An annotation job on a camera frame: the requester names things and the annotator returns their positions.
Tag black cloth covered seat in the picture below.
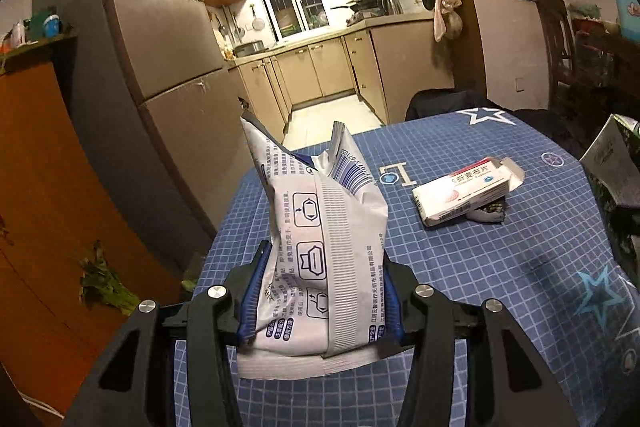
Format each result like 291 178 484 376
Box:
405 89 585 159

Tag small dark crushed carton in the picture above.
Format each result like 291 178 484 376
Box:
465 197 508 225

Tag dark wooden dining table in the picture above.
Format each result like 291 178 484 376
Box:
572 18 639 104

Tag wooden chair by wall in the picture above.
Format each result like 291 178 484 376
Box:
536 0 578 107

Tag beige kitchen cabinets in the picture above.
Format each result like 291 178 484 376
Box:
229 13 454 140

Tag orange wooden cabinet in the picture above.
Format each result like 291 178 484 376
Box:
1 37 180 412

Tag blue star grid tablecloth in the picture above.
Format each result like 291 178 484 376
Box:
196 108 639 426

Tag white red medicine box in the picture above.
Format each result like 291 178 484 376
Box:
412 157 525 227

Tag green vegetable bunch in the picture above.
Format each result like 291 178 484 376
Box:
79 241 140 317

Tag grey refrigerator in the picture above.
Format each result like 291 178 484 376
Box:
34 0 253 265

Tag white blue mask packet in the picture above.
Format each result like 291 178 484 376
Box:
238 114 388 381

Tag light blue thermos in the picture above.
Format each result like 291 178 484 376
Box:
616 0 640 42

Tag hanging pink cloth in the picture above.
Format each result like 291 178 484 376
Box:
434 0 463 42

